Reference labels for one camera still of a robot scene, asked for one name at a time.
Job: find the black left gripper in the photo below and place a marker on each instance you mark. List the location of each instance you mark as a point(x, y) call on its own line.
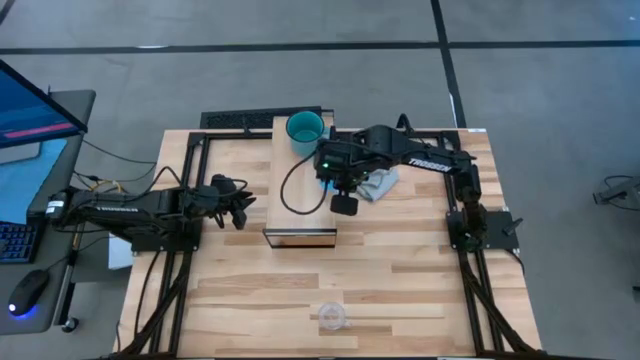
point(217, 200)

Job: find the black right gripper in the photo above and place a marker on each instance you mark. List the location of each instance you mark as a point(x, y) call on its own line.
point(337, 165)

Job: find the teal mug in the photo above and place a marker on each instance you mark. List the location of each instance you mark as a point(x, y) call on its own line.
point(300, 145)

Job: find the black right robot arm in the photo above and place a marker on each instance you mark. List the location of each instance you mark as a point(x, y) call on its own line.
point(430, 162)

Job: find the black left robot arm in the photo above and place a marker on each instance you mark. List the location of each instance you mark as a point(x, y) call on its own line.
point(125, 212)

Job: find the grey folded cloth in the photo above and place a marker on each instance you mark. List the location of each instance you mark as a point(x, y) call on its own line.
point(382, 185)

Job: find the wooden box platform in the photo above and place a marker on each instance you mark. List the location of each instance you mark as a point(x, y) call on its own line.
point(300, 220)

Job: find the black perforated grille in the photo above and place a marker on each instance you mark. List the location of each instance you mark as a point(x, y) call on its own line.
point(240, 119)

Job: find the white box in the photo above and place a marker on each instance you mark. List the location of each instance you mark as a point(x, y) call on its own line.
point(120, 255)

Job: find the clear plastic cup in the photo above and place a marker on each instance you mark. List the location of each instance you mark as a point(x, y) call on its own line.
point(332, 315)

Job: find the grey desk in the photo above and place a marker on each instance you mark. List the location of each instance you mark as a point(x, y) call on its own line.
point(75, 115)

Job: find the black desk caster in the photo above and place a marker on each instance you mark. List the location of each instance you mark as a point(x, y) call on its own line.
point(70, 325)

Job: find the black backlit keyboard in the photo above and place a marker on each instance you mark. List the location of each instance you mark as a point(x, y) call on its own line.
point(17, 242)

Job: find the black computer monitor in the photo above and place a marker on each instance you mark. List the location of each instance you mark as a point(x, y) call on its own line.
point(30, 115)

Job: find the black computer mouse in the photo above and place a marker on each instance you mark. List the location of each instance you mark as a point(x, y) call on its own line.
point(27, 290)

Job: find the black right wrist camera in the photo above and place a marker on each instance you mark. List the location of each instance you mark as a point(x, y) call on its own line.
point(345, 205)

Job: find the black aluminium table frame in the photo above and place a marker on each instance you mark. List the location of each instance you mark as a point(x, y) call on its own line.
point(230, 135)

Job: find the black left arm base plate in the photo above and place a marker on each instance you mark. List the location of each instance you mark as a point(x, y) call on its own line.
point(165, 245)

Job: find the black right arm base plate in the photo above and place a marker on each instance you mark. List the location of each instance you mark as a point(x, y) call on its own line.
point(500, 235)

